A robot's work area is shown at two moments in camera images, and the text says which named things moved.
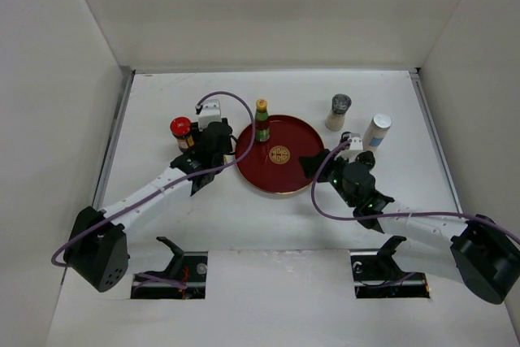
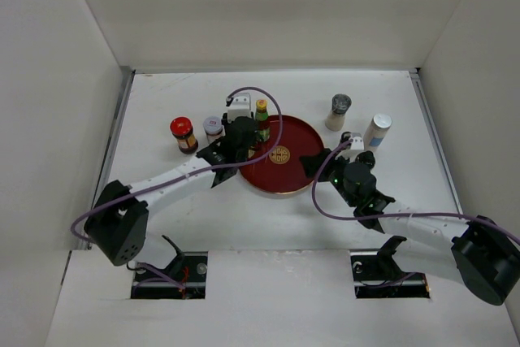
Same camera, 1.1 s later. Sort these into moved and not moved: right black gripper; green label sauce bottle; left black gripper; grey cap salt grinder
Moved: left black gripper
Not moved: right black gripper; grey cap salt grinder; green label sauce bottle
